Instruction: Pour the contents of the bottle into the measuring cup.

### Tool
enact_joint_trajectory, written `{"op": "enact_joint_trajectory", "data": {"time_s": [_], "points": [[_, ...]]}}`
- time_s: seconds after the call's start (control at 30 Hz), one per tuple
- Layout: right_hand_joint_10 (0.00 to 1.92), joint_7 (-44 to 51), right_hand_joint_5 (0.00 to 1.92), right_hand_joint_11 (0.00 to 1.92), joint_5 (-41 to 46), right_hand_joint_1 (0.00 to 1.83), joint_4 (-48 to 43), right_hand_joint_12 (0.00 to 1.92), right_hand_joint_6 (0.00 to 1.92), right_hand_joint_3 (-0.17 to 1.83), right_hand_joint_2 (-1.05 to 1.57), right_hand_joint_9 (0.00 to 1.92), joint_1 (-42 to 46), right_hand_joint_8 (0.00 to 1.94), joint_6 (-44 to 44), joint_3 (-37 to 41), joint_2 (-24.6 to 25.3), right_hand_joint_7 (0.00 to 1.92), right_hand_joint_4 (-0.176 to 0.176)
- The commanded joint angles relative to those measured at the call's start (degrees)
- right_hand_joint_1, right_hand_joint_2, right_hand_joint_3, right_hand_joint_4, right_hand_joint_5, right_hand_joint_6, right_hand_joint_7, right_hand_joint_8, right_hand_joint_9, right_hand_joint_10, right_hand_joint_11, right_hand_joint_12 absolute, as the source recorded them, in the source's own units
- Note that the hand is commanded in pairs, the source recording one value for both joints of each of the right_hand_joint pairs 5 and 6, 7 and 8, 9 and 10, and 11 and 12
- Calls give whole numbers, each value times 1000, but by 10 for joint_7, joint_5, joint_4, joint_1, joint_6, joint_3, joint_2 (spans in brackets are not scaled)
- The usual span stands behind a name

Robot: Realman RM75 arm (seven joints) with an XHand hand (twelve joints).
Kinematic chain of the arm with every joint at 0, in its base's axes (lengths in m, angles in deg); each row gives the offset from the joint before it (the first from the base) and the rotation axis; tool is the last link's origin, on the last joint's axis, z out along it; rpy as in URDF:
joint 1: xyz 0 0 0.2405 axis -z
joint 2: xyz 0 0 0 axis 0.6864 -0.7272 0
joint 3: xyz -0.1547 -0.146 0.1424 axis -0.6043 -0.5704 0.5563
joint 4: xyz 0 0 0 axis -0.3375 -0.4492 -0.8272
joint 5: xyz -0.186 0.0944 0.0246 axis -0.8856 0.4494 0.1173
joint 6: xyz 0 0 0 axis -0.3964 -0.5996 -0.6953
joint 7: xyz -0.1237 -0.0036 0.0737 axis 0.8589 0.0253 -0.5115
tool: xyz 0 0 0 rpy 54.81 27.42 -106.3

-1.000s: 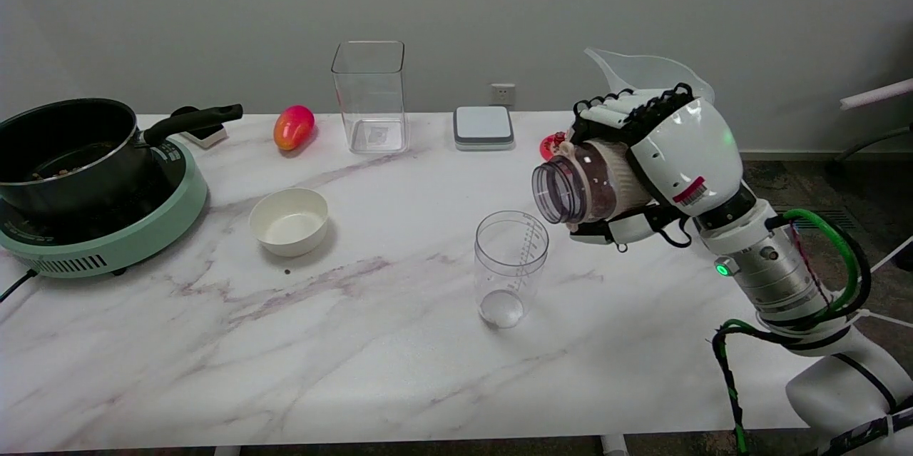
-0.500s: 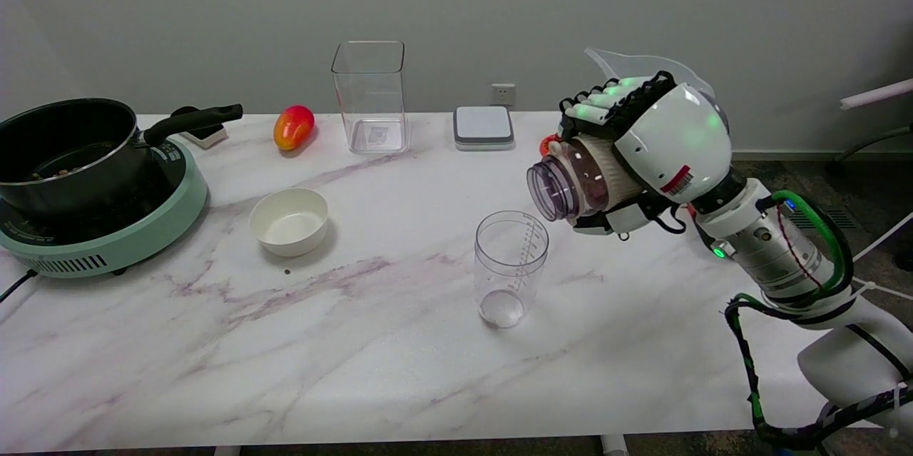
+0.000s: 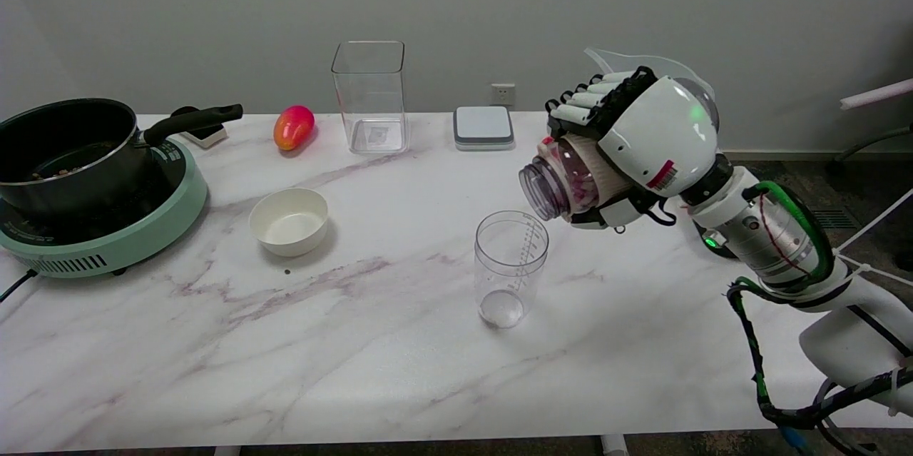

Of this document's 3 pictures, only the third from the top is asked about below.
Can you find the red bottle cap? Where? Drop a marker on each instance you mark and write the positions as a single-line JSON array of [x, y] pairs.
[[547, 142]]

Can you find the clear square storage container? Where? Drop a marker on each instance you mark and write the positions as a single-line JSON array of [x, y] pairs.
[[369, 106]]

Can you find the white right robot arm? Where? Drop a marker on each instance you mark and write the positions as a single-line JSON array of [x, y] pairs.
[[856, 342]]

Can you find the white bowl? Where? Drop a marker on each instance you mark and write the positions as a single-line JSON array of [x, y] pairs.
[[289, 224]]

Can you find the white padded rod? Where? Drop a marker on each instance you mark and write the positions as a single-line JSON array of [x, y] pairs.
[[877, 93]]

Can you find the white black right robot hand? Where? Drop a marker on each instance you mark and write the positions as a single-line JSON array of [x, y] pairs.
[[663, 128]]

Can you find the white table leg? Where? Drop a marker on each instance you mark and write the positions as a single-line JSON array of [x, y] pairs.
[[615, 446], [227, 452]]

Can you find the red yellow mango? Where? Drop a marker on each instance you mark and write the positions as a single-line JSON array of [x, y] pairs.
[[292, 128]]

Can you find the white wall socket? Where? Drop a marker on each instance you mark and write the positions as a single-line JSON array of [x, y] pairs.
[[503, 93]]

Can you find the clear cylindrical measuring cup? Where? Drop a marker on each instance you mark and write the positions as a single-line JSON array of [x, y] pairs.
[[510, 263]]

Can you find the green induction cooker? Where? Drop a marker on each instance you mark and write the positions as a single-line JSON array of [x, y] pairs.
[[143, 228]]

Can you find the pink white candy pieces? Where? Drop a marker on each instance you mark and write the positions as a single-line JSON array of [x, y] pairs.
[[581, 181]]

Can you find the large translucent measuring jug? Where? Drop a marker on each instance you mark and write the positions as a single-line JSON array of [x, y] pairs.
[[595, 58]]

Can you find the floor vent grille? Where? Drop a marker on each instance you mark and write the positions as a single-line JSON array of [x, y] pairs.
[[842, 219]]

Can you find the white grey kitchen scale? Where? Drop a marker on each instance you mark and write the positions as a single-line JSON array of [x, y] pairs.
[[483, 126]]

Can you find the clear plastic bottle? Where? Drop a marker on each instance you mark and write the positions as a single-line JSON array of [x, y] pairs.
[[542, 188]]

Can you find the black saucepan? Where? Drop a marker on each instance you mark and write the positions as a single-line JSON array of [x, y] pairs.
[[64, 149]]

